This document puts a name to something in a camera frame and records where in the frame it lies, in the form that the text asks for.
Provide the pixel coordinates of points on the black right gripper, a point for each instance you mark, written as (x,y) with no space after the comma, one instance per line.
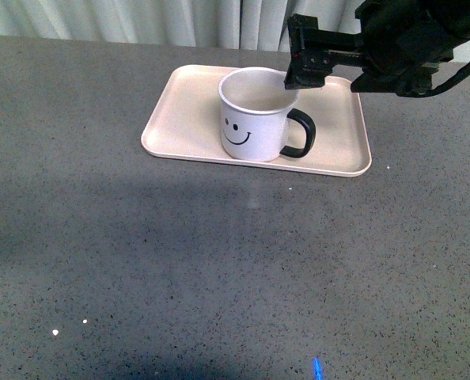
(399,48)

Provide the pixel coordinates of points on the white smiley mug black handle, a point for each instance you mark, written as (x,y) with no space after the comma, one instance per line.
(256,111)

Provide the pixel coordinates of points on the pale grey curtain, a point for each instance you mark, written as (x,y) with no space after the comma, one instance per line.
(246,25)

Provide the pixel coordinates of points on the beige rectangular tray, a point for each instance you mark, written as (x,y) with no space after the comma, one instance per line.
(185,125)

